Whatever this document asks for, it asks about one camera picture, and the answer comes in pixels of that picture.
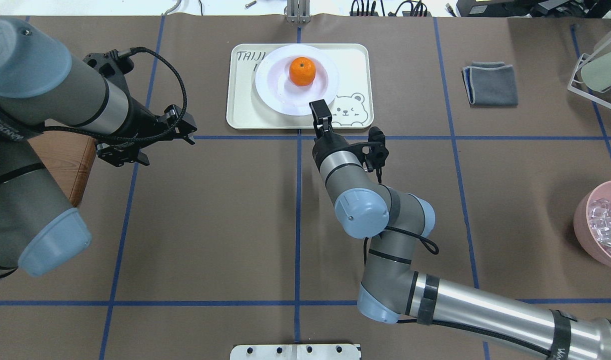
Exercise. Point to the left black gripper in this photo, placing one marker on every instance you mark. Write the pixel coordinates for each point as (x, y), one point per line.
(143, 121)

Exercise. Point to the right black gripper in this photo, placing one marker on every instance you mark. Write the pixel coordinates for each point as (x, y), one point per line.
(326, 143)

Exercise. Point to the orange fruit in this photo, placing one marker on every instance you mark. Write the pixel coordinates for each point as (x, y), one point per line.
(302, 71)

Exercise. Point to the white round plate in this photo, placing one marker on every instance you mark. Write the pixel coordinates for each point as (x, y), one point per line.
(275, 89)

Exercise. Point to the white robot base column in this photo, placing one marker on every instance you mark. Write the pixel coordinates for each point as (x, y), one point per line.
(325, 351)

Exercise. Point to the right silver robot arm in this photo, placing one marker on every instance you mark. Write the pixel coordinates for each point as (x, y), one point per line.
(392, 292)

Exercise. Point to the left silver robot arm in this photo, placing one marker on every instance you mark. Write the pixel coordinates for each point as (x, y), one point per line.
(45, 88)

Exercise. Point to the cream bear tray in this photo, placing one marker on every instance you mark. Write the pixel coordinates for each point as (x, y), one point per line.
(351, 109)

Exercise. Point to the wooden cutting board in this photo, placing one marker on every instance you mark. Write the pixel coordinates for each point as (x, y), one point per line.
(69, 158)

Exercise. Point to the grey folded cloth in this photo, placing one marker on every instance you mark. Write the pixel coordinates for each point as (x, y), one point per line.
(490, 84)

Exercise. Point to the white cup rack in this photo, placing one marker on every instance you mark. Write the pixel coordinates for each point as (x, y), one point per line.
(575, 83)

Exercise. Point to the pink bowl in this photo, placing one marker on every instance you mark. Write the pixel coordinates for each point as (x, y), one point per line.
(592, 223)

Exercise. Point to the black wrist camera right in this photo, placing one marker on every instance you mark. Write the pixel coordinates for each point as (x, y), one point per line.
(377, 153)

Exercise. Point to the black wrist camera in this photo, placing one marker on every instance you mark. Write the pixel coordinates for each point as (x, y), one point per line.
(377, 153)
(113, 65)

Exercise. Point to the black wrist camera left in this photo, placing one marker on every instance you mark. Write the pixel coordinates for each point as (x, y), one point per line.
(113, 65)

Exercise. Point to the aluminium frame post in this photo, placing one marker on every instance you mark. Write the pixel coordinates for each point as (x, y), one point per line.
(298, 12)

